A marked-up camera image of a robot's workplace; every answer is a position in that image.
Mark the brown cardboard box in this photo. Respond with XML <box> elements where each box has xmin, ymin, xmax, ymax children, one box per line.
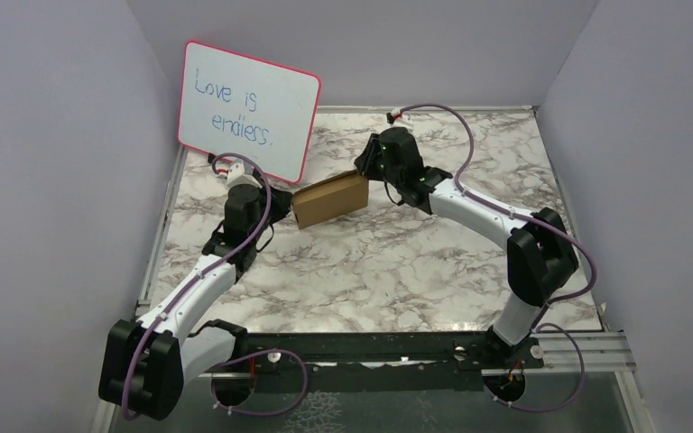
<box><xmin>292</xmin><ymin>170</ymin><xmax>369</xmax><ymax>230</ymax></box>

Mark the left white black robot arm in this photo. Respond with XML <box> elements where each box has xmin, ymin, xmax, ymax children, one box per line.
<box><xmin>98</xmin><ymin>184</ymin><xmax>292</xmax><ymax>420</ymax></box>

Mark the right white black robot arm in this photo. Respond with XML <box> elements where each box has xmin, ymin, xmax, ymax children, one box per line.
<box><xmin>355</xmin><ymin>127</ymin><xmax>579</xmax><ymax>367</ymax></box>

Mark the pink framed whiteboard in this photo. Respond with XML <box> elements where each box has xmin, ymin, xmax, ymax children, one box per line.
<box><xmin>177</xmin><ymin>41</ymin><xmax>322</xmax><ymax>183</ymax></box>

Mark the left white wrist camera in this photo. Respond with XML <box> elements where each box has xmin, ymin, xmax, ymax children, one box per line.
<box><xmin>226</xmin><ymin>161</ymin><xmax>263</xmax><ymax>189</ymax></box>

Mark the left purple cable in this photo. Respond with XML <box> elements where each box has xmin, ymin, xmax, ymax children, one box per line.
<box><xmin>120</xmin><ymin>152</ymin><xmax>310</xmax><ymax>421</ymax></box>

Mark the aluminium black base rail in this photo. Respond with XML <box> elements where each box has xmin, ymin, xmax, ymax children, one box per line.
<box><xmin>106</xmin><ymin>327</ymin><xmax>638</xmax><ymax>396</ymax></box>

